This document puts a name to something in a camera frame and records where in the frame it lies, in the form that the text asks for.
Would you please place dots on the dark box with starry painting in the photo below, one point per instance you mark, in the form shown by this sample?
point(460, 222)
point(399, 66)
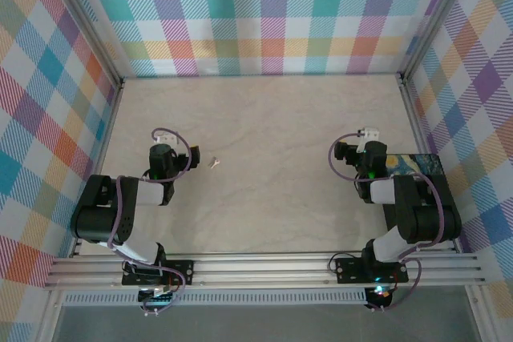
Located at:
point(417, 162)

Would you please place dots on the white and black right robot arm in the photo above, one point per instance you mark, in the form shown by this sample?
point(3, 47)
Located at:
point(433, 222)

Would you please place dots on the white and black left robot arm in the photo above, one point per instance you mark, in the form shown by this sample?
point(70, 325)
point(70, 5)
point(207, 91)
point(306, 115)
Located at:
point(96, 222)

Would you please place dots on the black controller board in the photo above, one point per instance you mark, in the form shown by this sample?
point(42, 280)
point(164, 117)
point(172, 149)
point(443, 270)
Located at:
point(158, 300)
point(380, 293)

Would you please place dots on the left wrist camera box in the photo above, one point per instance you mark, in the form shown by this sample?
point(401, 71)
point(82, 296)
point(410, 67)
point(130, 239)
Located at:
point(167, 139)

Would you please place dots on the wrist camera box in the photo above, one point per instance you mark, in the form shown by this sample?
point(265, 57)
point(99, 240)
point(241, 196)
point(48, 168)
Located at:
point(369, 134)
point(167, 139)

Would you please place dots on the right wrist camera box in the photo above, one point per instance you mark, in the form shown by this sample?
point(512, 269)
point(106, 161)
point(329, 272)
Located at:
point(369, 134)

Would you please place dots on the aluminium table side rail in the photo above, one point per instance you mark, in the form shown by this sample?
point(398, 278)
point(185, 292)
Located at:
point(79, 244)
point(418, 125)

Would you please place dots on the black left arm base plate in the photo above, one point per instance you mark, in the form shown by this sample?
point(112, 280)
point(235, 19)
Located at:
point(176, 266)

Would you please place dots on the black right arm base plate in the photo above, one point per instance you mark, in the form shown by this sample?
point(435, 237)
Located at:
point(348, 272)

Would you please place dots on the long aluminium base rail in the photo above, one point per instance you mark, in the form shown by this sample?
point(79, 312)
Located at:
point(260, 268)

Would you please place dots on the aluminium frame post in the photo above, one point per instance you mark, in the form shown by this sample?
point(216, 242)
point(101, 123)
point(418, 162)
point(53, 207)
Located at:
point(87, 21)
point(435, 17)

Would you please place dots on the aluminium frame leg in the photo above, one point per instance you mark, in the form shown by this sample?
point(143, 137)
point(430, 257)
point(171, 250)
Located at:
point(479, 318)
point(48, 318)

